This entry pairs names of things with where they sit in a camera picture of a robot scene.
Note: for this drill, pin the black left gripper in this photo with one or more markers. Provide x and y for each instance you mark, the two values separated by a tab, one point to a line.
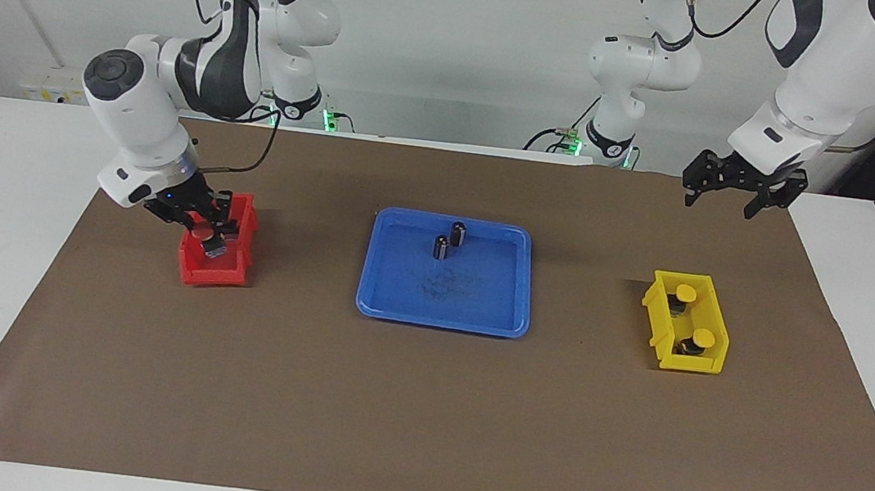
742	171

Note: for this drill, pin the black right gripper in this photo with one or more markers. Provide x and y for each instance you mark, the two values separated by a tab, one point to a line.
183	198

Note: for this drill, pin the red push button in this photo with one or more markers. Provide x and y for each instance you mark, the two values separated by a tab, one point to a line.
201	233

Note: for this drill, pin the yellow push button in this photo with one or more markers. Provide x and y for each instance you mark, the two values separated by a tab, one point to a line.
685	292
703	338

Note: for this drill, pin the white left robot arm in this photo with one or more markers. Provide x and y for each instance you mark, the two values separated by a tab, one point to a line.
836	69

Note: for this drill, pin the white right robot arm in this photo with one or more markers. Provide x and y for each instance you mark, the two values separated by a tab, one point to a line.
132	104

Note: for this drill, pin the blue plastic tray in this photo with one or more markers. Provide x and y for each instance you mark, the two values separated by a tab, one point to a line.
481	300

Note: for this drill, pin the red plastic storage bin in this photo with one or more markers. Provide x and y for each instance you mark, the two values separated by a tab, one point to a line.
211	276

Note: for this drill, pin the yellow plastic storage bin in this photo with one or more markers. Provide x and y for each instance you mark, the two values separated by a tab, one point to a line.
692	363

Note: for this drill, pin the small black cylinder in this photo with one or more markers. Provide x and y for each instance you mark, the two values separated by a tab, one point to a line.
441	248
457	234

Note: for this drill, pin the brown paper table mat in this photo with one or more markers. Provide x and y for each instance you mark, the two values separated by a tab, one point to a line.
419	408

